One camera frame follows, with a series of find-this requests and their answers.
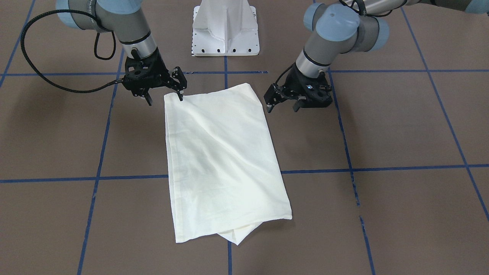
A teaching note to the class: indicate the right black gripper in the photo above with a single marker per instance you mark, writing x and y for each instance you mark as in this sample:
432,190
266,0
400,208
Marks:
159,70

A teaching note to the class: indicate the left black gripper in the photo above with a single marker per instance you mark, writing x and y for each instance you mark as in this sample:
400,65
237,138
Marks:
293,81

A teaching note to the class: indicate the cream long-sleeve cat shirt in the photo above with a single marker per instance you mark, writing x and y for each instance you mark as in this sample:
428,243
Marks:
224,176

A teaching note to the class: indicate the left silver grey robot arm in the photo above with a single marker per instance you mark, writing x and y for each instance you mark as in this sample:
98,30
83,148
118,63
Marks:
341,27

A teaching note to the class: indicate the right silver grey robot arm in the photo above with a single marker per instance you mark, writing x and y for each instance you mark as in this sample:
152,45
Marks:
124,18

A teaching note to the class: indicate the white camera post with base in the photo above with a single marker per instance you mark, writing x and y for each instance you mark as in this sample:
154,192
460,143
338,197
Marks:
225,28

